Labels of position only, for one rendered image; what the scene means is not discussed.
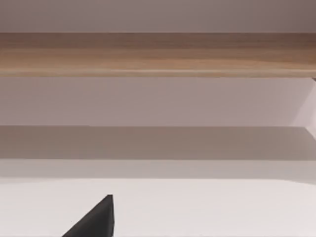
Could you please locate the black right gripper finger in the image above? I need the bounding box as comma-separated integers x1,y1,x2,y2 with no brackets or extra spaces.
61,194,116,237

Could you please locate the wooden shelf board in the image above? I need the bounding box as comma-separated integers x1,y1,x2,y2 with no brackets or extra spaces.
0,32,316,79

